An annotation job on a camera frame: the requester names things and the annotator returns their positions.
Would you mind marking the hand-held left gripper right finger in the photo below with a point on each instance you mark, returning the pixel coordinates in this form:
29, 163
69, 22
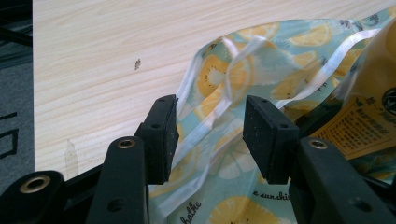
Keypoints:
267, 140

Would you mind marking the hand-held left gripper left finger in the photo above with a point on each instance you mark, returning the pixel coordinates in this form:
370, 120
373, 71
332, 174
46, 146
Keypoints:
155, 140

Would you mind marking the fruit print plastic bag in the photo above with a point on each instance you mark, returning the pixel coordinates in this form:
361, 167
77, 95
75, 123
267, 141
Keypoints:
255, 81

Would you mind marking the yellow snack packet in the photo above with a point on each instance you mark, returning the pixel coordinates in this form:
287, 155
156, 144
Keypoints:
364, 118

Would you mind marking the black metal stand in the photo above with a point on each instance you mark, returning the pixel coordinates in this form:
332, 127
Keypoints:
15, 34

